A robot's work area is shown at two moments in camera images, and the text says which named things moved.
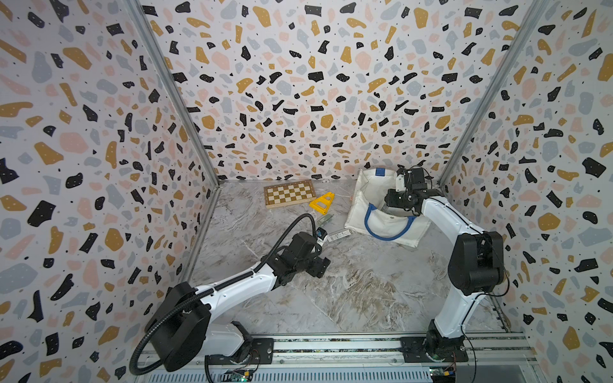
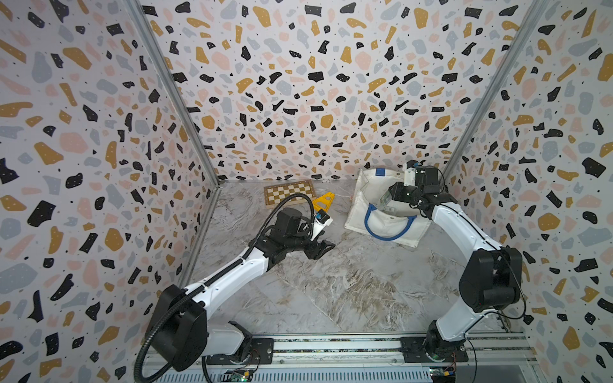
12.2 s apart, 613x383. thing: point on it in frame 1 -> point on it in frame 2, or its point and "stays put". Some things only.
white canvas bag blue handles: (368, 216) stays put
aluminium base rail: (515, 359) stays put
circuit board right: (442, 374) stays put
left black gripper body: (317, 267) -> (314, 250)
